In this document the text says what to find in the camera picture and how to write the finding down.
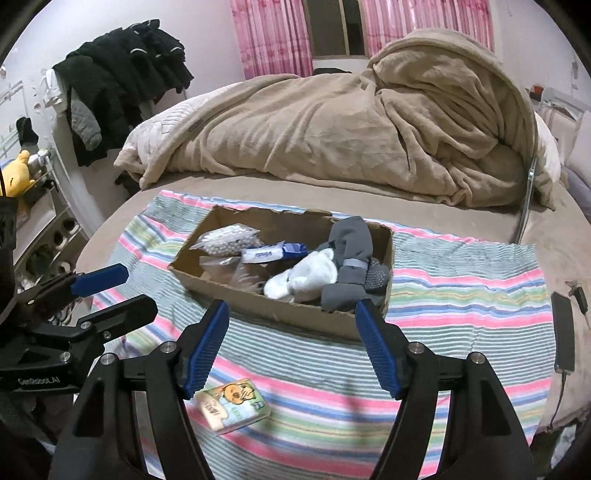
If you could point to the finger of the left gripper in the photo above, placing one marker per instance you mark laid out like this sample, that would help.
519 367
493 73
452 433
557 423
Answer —
65 288
98 328

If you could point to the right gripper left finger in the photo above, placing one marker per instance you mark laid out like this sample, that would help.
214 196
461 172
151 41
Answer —
101 439

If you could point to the cartoon tissue pack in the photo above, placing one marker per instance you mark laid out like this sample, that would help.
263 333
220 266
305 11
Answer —
231 406

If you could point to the clear plastic bag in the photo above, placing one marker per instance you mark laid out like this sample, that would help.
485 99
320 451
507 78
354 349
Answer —
234 273

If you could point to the grey sock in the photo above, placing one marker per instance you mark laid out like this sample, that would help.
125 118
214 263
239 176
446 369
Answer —
360 276

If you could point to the white shoe shelf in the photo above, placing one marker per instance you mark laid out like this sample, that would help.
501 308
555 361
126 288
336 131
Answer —
48 237

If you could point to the yellow plush toy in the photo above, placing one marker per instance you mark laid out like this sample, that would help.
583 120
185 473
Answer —
16 178

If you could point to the black smartphone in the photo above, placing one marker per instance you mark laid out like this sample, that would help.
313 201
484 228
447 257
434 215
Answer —
564 334

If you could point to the striped colourful cloth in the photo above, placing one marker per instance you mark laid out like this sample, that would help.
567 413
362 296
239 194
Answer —
329 417

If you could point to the bag of white balls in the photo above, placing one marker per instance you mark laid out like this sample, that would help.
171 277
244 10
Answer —
227 241

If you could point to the white patterned quilt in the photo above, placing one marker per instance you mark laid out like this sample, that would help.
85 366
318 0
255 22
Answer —
144 140

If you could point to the black hanging clothes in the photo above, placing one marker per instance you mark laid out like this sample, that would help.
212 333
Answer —
108 79

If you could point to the blue Vinda tissue pack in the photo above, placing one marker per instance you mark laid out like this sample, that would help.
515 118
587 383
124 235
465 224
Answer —
282 251

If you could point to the brown cardboard box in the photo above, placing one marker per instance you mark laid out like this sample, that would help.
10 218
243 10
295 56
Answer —
310 228

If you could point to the white sock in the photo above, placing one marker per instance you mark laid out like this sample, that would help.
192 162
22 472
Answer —
303 283

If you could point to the grey floral pillow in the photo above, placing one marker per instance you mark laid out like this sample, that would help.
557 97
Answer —
563 154

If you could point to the pink curtain left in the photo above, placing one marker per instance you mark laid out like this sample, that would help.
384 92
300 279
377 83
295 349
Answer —
272 37

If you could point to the pink curtain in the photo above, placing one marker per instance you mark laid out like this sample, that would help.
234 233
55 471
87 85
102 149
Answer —
387 20
272 37

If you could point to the beige plush blanket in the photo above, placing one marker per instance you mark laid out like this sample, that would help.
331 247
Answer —
434 116

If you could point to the dark window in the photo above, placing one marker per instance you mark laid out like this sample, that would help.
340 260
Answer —
336 28

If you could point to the pink curtain right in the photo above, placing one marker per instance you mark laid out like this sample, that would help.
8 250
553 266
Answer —
387 20

